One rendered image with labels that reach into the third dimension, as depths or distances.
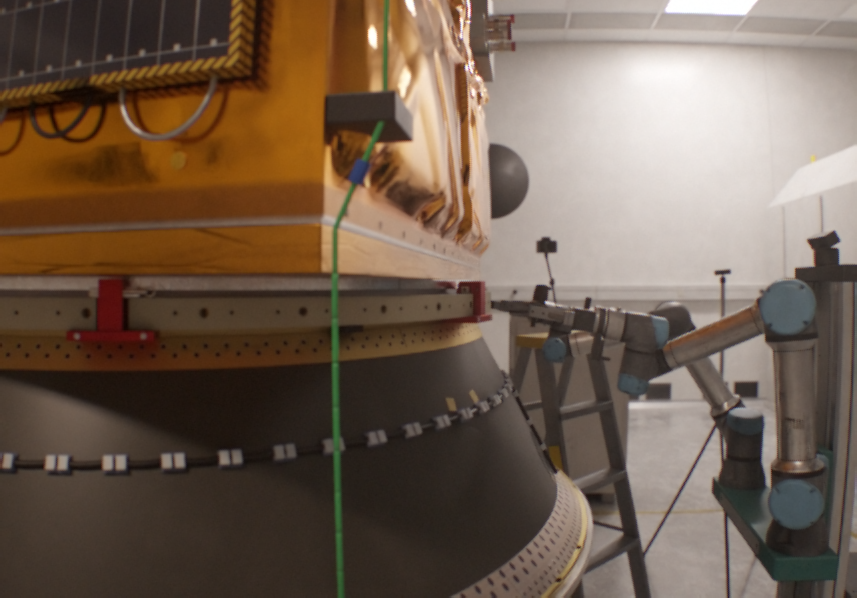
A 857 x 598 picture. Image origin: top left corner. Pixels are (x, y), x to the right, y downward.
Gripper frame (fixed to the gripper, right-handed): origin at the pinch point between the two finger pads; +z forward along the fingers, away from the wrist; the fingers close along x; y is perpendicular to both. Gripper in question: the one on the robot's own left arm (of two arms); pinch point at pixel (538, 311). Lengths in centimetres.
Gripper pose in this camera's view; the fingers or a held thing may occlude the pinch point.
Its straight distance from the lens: 151.5
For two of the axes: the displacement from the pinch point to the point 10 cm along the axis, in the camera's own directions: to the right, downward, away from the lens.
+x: -1.9, -0.1, -9.8
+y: 1.7, -9.9, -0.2
